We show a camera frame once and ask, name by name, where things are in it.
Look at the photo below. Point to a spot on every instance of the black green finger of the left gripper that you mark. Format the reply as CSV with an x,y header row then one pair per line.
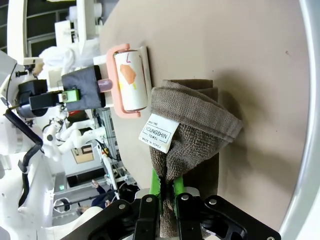
x,y
42,101

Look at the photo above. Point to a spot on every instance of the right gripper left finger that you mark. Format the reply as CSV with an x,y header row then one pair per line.
x,y
147,217

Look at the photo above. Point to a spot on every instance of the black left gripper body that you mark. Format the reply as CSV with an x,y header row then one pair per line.
x,y
32,87

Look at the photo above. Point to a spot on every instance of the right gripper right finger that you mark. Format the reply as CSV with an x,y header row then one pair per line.
x,y
187,217

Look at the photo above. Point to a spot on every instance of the brown towel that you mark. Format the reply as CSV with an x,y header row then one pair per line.
x,y
195,112

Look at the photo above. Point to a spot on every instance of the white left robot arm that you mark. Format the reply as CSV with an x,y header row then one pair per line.
x,y
35,175

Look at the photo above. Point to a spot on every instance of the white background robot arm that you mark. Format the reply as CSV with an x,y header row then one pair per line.
x,y
75,140

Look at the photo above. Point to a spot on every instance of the bystander in dark blue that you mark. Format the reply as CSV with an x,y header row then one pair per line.
x,y
102,197

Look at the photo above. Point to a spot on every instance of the white folded roller stand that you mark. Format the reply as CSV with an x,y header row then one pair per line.
x,y
148,70

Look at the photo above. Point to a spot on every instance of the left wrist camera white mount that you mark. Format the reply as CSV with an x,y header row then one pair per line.
x,y
32,61

